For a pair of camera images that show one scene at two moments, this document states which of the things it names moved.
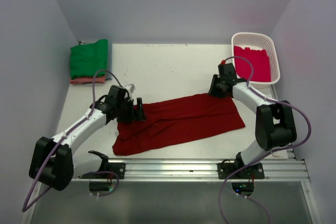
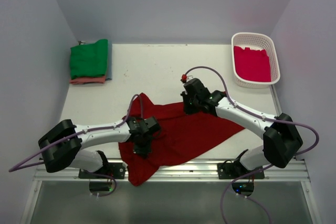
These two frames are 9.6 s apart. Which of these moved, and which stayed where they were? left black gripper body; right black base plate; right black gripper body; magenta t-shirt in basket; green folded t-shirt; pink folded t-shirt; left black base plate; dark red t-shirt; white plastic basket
Moved: right black gripper body; left black gripper body; dark red t-shirt
Stayed: magenta t-shirt in basket; left black base plate; pink folded t-shirt; right black base plate; green folded t-shirt; white plastic basket
